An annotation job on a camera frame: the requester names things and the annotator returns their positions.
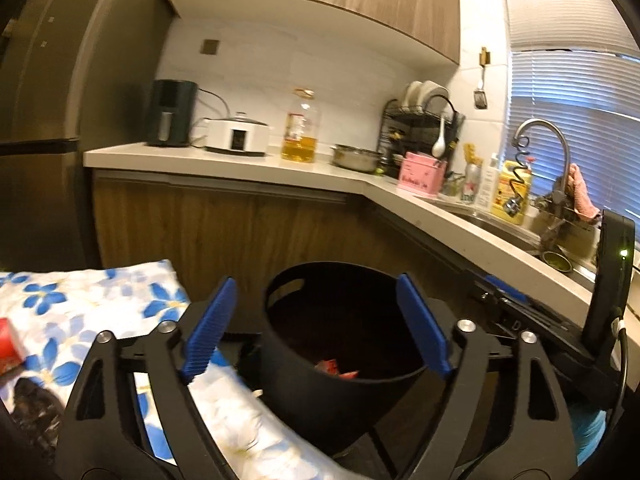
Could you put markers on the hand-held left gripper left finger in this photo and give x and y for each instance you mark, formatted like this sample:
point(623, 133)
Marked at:
point(210, 330)

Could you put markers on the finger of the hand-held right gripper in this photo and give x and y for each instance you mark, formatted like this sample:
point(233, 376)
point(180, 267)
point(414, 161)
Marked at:
point(505, 290)
point(530, 332)

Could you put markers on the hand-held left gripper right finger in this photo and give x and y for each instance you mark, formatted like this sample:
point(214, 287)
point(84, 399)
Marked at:
point(425, 325)

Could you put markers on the red shiny plastic bag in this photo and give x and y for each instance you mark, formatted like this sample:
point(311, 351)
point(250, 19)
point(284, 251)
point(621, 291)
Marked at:
point(330, 366)

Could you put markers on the black trash bin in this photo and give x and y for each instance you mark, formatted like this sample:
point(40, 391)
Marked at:
point(310, 410)

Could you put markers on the black plastic bag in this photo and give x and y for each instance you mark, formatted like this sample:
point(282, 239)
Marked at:
point(30, 410)

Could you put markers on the red paper cup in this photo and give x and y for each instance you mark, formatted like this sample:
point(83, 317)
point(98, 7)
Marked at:
point(10, 342)

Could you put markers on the small green bowl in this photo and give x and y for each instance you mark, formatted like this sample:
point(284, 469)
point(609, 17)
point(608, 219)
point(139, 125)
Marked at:
point(557, 261)

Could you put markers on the steel sink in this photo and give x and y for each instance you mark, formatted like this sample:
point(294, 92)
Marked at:
point(500, 230)

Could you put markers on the pink dish cloth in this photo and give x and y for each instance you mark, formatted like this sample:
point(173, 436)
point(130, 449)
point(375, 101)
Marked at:
point(582, 195)

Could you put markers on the yellow detergent bottle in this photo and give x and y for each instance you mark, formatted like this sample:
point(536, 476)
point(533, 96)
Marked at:
point(500, 200)

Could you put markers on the wooden base cabinet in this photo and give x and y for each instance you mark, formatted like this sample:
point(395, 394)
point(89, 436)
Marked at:
point(225, 230)

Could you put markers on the white soap bottle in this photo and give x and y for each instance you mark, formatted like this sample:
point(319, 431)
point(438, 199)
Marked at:
point(486, 185)

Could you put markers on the green white drink can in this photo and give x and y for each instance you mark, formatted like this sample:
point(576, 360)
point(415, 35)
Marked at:
point(470, 187)

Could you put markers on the person's blue pants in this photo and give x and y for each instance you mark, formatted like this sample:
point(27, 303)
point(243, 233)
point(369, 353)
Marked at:
point(592, 432)

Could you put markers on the yellow dish brush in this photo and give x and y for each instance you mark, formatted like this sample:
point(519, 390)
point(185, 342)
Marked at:
point(471, 154)

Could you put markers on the pink utensil holder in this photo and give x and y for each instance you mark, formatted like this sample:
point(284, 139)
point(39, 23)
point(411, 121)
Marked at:
point(420, 175)

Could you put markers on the white spoon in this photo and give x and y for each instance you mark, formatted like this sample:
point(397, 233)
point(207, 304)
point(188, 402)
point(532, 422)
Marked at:
point(438, 146)

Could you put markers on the steel kitchen faucet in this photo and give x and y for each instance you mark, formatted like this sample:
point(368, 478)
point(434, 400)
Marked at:
point(540, 122)

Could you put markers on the beige kitchen countertop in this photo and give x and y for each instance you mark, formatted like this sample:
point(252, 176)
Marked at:
point(250, 162)

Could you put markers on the steel bowl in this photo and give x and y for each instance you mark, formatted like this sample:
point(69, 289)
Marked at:
point(355, 160)

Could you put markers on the window blinds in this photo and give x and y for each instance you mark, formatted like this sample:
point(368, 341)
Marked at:
point(575, 85)

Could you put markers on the black dish rack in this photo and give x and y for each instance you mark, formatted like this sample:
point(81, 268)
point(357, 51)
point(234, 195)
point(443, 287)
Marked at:
point(400, 130)

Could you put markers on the hanging metal spatula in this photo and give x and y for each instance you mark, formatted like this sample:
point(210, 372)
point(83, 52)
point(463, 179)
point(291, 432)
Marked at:
point(481, 100)

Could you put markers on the white rice cooker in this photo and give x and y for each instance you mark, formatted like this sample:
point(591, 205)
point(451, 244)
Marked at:
point(237, 135)

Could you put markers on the cooking oil bottle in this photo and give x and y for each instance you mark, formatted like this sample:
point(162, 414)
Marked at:
point(300, 147)

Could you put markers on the white plate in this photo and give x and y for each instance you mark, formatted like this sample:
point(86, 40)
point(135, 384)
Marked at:
point(411, 95)
point(435, 91)

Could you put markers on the black air fryer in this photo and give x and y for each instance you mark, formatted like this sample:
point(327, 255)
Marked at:
point(170, 110)

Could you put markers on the dark grey refrigerator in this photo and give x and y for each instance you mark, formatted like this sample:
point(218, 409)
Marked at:
point(50, 85)

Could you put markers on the dark wall socket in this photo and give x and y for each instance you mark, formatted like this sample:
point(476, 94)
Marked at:
point(209, 46)

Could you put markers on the wooden wall cabinet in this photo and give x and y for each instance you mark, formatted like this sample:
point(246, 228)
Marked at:
point(350, 0)

